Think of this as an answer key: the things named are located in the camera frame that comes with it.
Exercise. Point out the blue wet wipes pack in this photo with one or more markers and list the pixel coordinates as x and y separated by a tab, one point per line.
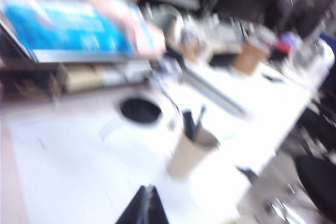
68	24

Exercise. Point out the wooden desk organizer shelf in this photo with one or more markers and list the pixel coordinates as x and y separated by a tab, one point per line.
39	82

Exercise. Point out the cream cardboard box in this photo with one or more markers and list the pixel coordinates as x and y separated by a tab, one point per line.
84	77

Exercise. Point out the long black marker white print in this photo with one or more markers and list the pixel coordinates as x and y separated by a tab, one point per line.
189	124

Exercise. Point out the beige paper cup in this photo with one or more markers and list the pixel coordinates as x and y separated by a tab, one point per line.
187	155

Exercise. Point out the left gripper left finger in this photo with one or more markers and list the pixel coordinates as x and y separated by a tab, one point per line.
136	208

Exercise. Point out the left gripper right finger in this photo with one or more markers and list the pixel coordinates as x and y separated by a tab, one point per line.
157	208

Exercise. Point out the brown paper cup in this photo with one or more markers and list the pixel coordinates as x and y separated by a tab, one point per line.
250	57

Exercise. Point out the pink tissue pack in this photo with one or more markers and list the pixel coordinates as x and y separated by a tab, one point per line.
141	32

